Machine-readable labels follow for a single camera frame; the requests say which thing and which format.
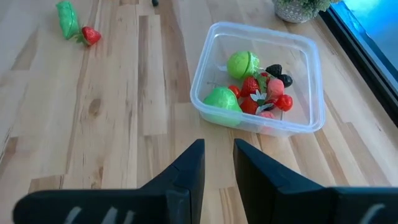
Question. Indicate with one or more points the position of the green toy cucumber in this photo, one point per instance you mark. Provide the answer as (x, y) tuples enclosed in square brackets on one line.
[(67, 20)]

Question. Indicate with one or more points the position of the light green toy cabbage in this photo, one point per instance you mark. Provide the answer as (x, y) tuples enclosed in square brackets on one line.
[(242, 64)]

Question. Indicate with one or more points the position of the green ball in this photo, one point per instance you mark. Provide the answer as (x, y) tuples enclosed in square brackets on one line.
[(222, 101)]

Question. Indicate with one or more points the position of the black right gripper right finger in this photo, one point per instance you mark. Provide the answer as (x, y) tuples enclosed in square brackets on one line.
[(258, 180)]

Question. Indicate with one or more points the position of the smooth black toy berry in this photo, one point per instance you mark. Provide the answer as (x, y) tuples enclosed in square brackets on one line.
[(154, 2), (285, 80)]

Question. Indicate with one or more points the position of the clear plastic tupperware container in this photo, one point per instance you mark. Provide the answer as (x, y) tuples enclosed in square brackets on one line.
[(295, 53)]

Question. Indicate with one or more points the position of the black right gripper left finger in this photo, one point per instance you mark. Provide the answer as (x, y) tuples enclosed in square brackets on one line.
[(189, 168)]

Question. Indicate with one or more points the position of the green artificial potted plant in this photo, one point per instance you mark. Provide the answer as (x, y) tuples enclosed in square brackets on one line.
[(292, 12)]

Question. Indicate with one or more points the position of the bumpy black toy blackberry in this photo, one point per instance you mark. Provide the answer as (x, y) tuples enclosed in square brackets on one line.
[(274, 70)]

